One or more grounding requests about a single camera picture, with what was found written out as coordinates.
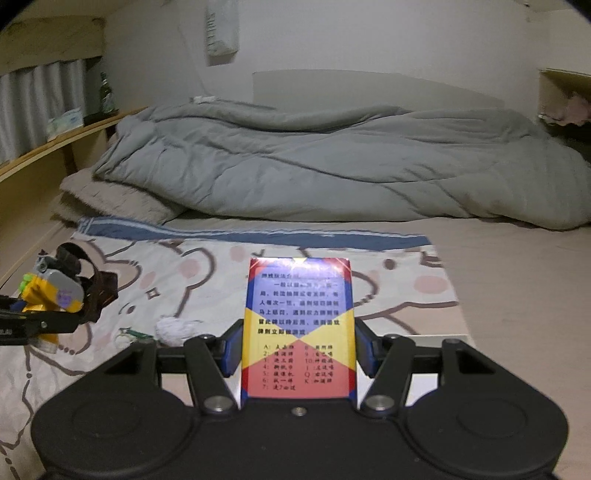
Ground cartoon bear printed blanket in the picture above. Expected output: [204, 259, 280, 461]
[0, 217, 462, 480]

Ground wooden bedside ledge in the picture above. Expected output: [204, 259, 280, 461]
[0, 107, 148, 185]

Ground green glass bottle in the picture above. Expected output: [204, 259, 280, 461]
[95, 71, 119, 123]

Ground green clip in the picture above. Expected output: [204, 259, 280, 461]
[115, 327, 155, 344]

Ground yellow headlamp with black strap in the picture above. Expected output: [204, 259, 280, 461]
[18, 242, 118, 325]

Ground grey duvet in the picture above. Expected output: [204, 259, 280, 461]
[92, 102, 591, 230]

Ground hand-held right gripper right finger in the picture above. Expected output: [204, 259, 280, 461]
[353, 318, 491, 414]

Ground grey curtain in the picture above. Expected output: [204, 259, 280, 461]
[0, 59, 88, 163]

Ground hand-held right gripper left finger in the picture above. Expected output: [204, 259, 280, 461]
[99, 318, 245, 414]

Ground pale tissue pack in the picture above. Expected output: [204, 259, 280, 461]
[46, 108, 85, 140]

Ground colourful card box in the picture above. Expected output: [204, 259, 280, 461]
[241, 257, 357, 400]

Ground wooden shelf unit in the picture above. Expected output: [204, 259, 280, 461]
[538, 68, 591, 162]

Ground white hanging bag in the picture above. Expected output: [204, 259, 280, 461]
[205, 0, 241, 56]

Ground pink cloth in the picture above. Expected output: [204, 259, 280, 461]
[540, 92, 591, 127]

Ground beige folded blanket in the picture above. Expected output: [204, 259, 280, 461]
[51, 168, 185, 227]

